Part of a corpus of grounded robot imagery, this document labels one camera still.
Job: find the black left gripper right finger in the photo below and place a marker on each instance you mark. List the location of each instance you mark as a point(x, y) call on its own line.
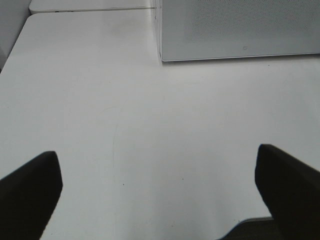
point(291, 191)

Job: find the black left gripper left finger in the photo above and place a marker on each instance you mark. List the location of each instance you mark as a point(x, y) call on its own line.
point(29, 196)

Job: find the white microwave oven body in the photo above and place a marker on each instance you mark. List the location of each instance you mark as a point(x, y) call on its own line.
point(157, 30)

